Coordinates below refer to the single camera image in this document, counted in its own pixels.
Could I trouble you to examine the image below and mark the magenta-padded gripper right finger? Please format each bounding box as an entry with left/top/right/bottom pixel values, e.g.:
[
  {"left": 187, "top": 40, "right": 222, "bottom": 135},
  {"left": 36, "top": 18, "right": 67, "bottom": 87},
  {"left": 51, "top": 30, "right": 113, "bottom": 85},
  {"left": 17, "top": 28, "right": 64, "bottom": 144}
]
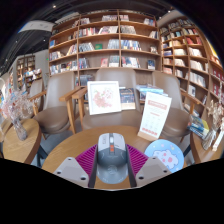
[{"left": 125, "top": 143, "right": 173, "bottom": 188}]

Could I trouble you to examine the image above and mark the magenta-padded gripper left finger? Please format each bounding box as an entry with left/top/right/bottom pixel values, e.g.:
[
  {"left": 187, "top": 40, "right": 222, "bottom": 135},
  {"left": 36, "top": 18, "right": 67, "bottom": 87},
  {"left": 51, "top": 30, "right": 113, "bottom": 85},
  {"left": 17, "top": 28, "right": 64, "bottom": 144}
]
[{"left": 53, "top": 143, "right": 99, "bottom": 189}]

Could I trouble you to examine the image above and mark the grey and white computer mouse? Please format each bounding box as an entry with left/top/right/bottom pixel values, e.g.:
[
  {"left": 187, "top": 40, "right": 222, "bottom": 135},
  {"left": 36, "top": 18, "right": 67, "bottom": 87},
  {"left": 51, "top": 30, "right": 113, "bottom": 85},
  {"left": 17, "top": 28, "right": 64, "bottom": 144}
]
[{"left": 96, "top": 132, "right": 129, "bottom": 185}]

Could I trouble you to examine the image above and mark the round light blue mouse pad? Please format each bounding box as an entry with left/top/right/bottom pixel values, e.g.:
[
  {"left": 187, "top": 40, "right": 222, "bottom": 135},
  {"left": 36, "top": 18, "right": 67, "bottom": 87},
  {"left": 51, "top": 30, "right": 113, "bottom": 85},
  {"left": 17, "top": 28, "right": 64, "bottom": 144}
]
[{"left": 143, "top": 139, "right": 185, "bottom": 174}]

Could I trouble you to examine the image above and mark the white and red sign stand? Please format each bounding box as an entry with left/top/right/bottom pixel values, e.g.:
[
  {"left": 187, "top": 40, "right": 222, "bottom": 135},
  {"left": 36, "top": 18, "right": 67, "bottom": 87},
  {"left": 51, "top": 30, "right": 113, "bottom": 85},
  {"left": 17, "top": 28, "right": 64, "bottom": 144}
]
[{"left": 137, "top": 91, "right": 173, "bottom": 142}]

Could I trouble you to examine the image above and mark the round wooden side table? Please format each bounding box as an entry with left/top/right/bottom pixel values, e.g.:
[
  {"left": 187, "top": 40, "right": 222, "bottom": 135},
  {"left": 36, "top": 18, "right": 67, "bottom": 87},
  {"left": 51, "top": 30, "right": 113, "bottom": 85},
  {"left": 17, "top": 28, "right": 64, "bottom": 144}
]
[
  {"left": 189, "top": 131, "right": 224, "bottom": 165},
  {"left": 0, "top": 118, "right": 43, "bottom": 165}
]

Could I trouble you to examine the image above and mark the dark standing book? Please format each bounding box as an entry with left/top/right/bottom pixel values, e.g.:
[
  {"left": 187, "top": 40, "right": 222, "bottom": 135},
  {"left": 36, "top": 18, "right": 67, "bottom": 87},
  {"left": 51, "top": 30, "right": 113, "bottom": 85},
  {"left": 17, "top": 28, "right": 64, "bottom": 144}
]
[{"left": 119, "top": 87, "right": 137, "bottom": 111}]

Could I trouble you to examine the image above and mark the white framed pink flower picture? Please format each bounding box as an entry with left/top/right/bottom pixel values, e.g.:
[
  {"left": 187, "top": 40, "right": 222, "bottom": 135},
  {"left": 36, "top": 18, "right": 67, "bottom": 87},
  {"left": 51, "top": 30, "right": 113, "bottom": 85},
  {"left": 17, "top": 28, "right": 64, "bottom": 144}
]
[{"left": 86, "top": 80, "right": 123, "bottom": 116}]

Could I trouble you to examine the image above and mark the stack of colourful books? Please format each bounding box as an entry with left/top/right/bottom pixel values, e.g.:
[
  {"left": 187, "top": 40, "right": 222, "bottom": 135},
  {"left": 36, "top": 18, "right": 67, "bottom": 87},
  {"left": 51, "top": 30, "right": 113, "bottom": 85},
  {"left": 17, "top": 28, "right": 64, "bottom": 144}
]
[{"left": 186, "top": 114, "right": 211, "bottom": 140}]

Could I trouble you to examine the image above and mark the brown padded wooden armchair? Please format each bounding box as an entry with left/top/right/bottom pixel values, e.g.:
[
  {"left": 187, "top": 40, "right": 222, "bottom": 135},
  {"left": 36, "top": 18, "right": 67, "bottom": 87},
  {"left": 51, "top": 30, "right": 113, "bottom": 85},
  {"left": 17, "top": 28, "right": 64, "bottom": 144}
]
[
  {"left": 149, "top": 70, "right": 204, "bottom": 139},
  {"left": 71, "top": 67, "right": 148, "bottom": 131},
  {"left": 28, "top": 70, "right": 83, "bottom": 136}
]

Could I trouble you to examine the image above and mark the stack of blue books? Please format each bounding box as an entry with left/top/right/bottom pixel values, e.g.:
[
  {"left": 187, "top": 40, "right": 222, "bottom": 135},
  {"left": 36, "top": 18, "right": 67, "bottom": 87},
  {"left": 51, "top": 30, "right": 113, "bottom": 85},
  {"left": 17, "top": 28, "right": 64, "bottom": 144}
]
[{"left": 135, "top": 83, "right": 165, "bottom": 101}]

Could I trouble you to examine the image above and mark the glass vase with pink flowers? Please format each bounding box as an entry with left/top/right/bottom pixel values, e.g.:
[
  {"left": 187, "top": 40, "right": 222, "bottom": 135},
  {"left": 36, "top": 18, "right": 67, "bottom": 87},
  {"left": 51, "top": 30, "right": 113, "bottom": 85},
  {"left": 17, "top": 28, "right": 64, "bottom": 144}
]
[{"left": 0, "top": 89, "right": 34, "bottom": 142}]

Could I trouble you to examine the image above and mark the glass vase with beige flowers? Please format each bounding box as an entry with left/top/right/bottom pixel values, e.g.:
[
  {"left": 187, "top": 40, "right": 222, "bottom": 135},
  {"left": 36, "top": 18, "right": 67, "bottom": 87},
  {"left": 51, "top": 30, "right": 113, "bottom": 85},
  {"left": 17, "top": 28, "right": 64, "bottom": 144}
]
[{"left": 201, "top": 99, "right": 224, "bottom": 151}]

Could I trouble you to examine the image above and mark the white card sign stand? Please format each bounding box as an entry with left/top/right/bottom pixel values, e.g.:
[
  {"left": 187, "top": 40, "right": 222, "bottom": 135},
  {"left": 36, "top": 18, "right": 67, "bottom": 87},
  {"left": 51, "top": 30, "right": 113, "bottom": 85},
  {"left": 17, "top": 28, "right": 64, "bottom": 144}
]
[{"left": 212, "top": 123, "right": 224, "bottom": 153}]

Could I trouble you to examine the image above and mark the distant small book shelf unit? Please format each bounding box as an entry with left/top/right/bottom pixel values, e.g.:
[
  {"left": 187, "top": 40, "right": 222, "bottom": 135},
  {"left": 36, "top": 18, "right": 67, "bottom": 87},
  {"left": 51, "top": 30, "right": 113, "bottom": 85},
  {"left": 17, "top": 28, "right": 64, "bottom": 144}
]
[{"left": 15, "top": 54, "right": 44, "bottom": 89}]

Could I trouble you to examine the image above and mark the curved wooden book shelf unit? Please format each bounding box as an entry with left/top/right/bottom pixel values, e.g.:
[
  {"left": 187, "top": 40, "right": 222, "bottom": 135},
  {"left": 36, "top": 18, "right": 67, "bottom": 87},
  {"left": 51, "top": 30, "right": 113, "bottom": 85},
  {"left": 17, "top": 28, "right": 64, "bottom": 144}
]
[{"left": 159, "top": 16, "right": 224, "bottom": 111}]

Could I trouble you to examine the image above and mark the wide wooden book shelf unit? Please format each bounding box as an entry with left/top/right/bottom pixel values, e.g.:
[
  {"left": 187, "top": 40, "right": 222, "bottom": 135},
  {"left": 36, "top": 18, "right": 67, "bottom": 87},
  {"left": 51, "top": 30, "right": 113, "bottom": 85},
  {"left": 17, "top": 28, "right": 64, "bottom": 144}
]
[{"left": 48, "top": 9, "right": 162, "bottom": 88}]

